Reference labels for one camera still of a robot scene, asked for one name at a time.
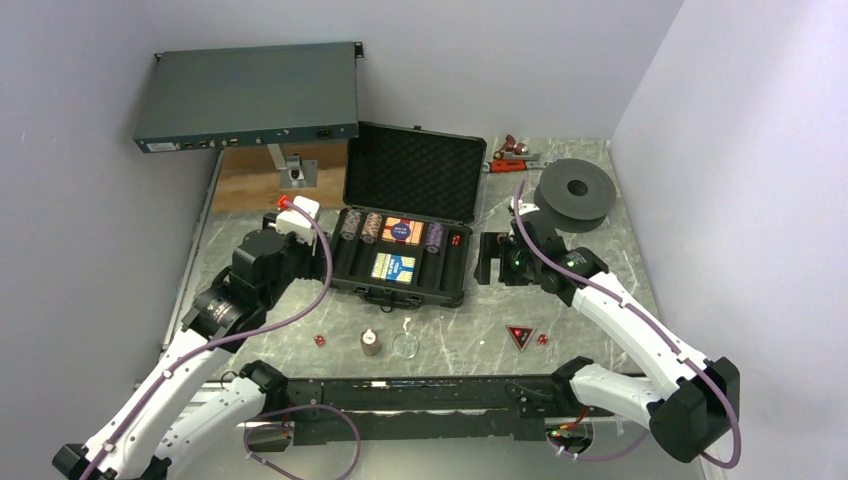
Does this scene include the black poker set case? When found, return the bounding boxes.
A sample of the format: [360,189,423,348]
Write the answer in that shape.
[331,122,487,310]

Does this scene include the brown poker chip stack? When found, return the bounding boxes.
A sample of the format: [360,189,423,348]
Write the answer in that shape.
[360,329,381,357]

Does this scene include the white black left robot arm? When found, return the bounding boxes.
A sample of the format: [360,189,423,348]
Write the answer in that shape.
[52,203,332,479]

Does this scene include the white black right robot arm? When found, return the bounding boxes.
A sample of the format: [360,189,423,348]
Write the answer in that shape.
[474,211,741,468]

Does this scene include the purple poker chip stack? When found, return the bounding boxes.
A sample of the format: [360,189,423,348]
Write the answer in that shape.
[425,222,444,254]

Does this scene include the red black triangle button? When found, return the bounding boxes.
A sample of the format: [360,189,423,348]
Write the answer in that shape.
[506,325,535,352]

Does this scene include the orange card deck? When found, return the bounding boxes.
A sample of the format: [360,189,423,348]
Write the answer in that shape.
[380,217,425,246]

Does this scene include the blue card deck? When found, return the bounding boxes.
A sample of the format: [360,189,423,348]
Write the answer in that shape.
[371,252,416,285]

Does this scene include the red grey clamp tool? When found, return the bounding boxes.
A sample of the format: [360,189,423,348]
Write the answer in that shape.
[482,154,546,174]

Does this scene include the black filament spool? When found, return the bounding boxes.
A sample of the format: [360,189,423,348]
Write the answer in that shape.
[534,158,617,233]

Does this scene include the brown wooden board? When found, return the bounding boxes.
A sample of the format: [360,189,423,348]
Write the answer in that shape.
[211,141,348,213]

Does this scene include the clear round dealer disc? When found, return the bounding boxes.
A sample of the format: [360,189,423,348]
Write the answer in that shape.
[391,333,420,360]

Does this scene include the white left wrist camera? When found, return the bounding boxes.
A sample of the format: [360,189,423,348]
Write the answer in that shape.
[274,195,320,246]

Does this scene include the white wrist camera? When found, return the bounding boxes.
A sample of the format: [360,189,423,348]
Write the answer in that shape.
[517,202,540,222]
[274,195,320,246]

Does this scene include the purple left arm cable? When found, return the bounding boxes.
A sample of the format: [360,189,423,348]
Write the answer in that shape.
[78,201,334,480]

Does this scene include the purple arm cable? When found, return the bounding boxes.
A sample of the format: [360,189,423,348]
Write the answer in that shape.
[512,178,743,470]
[78,201,334,480]

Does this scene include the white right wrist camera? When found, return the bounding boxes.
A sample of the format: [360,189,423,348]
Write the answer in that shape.
[517,202,540,222]

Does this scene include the grey metal bracket stand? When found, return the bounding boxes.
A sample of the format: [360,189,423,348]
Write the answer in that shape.
[267,144,318,190]

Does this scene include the grey rack network switch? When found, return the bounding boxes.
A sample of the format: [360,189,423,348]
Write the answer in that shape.
[132,41,364,153]

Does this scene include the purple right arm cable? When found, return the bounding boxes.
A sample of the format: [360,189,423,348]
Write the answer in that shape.
[512,178,743,470]

